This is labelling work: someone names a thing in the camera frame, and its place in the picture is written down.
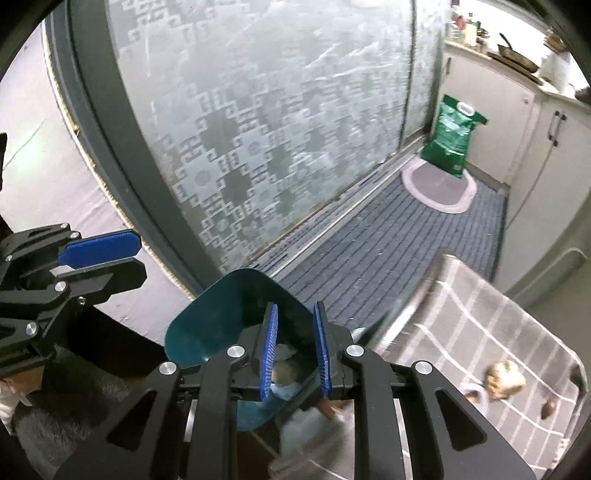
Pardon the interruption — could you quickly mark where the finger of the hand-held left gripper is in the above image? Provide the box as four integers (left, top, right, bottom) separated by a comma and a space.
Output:
9, 223, 141, 269
28, 257, 147, 319

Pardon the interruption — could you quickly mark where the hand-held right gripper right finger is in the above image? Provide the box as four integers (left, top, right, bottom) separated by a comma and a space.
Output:
313, 301, 539, 480

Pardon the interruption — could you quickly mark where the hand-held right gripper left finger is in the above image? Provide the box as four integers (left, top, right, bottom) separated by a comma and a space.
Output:
53, 303, 279, 480

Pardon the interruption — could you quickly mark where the teal plastic trash bin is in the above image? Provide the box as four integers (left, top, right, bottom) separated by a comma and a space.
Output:
164, 269, 333, 432

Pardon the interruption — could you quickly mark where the dark fuzzy clothing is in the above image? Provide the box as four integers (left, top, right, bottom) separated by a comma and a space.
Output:
9, 305, 195, 480

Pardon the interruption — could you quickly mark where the striped blue floor runner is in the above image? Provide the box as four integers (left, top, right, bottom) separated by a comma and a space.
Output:
259, 157, 509, 352

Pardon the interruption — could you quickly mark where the grey checkered tablecloth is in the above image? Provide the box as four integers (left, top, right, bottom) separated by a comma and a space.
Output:
272, 251, 583, 480

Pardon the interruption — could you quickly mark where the crumpled clear plastic bag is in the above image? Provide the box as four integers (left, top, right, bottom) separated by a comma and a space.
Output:
484, 360, 527, 402

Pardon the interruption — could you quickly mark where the oval grey floor mat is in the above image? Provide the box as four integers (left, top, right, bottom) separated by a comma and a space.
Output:
401, 159, 478, 214

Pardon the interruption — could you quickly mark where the patterned frosted sliding door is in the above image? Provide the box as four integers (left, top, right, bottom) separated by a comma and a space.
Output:
44, 0, 446, 301

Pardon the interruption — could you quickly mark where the green rice bag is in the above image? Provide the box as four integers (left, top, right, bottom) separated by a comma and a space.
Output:
421, 93, 489, 180

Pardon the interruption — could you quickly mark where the white double-door kitchen cabinet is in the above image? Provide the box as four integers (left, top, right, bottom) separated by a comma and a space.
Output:
496, 88, 591, 315

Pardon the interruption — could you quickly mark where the white single-door kitchen cabinet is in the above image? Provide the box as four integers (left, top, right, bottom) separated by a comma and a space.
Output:
441, 41, 541, 185

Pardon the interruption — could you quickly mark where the narrow patterned frosted door panel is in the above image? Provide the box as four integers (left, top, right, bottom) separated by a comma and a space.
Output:
411, 0, 451, 139

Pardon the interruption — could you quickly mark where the metal wok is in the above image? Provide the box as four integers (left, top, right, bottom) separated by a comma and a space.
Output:
487, 32, 541, 73

